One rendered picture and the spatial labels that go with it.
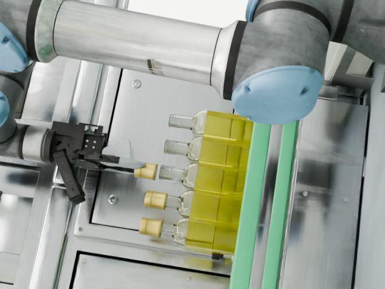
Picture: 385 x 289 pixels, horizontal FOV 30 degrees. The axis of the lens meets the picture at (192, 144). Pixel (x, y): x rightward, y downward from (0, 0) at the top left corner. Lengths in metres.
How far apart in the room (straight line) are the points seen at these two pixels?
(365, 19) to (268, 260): 0.49
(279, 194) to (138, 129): 0.45
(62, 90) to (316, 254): 0.76
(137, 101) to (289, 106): 0.74
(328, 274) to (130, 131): 0.60
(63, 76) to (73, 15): 0.71
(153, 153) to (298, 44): 0.72
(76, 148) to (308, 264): 0.53
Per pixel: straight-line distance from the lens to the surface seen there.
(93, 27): 1.05
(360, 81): 1.43
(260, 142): 1.38
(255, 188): 1.35
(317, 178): 1.35
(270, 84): 0.96
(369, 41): 1.08
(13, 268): 1.68
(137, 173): 1.49
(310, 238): 1.32
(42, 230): 1.64
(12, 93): 1.48
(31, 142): 1.52
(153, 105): 1.68
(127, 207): 1.62
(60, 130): 1.53
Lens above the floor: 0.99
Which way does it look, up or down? 3 degrees up
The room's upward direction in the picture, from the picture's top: 81 degrees counter-clockwise
